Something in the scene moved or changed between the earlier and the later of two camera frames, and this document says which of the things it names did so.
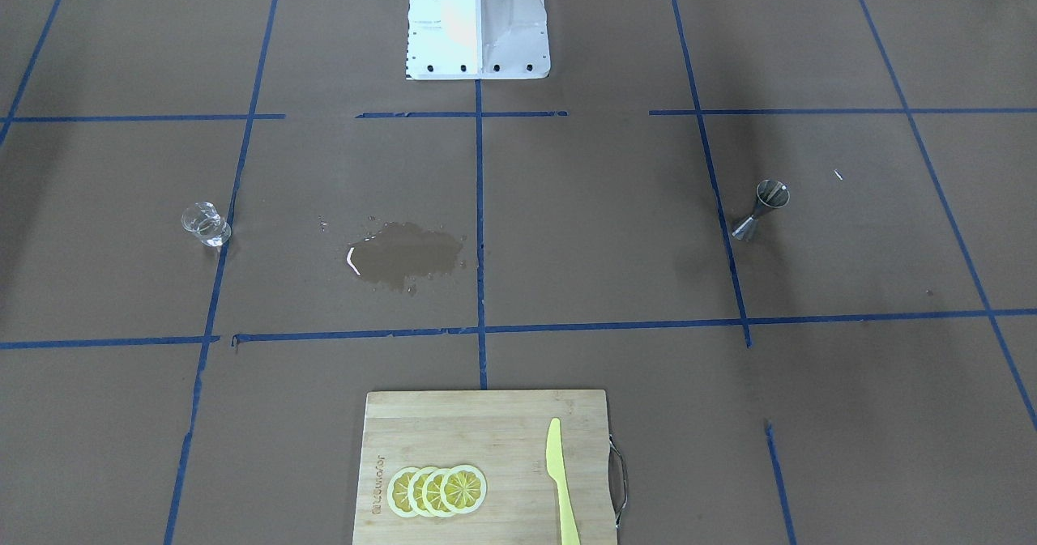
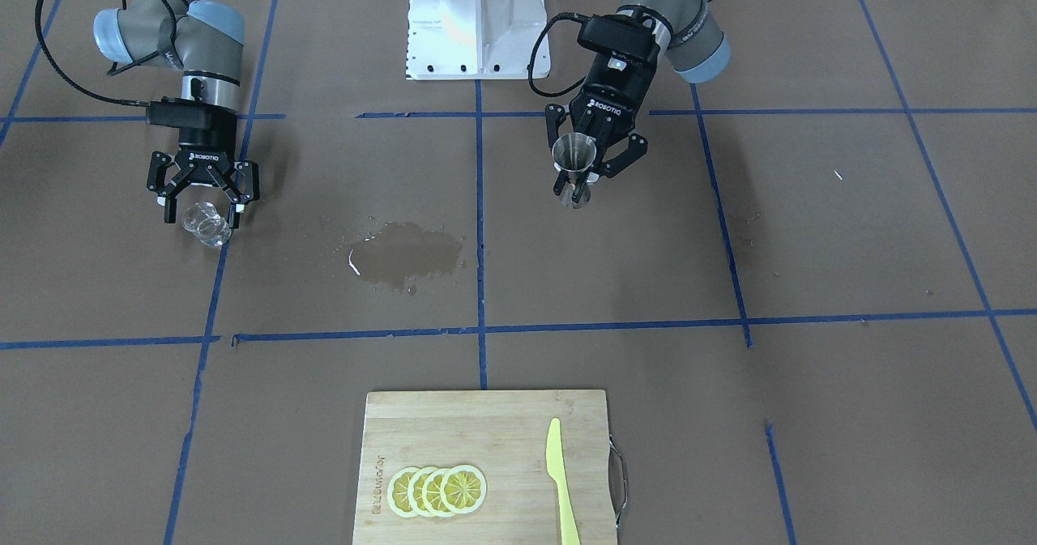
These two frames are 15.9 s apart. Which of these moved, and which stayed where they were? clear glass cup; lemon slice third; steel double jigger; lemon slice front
Moved: steel double jigger
Stayed: clear glass cup; lemon slice front; lemon slice third
